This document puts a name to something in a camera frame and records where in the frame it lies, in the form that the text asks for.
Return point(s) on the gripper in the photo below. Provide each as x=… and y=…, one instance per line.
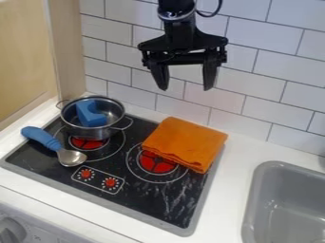
x=182, y=42

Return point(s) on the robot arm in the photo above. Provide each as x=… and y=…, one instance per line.
x=175, y=8

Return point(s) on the orange cloth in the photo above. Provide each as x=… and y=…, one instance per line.
x=185, y=144

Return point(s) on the silver pot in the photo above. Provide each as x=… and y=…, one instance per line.
x=94, y=119

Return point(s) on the blue toy block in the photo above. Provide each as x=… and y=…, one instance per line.
x=89, y=113

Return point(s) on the toy stove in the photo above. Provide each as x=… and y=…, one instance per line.
x=122, y=172

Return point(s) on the toy sink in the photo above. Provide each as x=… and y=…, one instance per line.
x=287, y=205

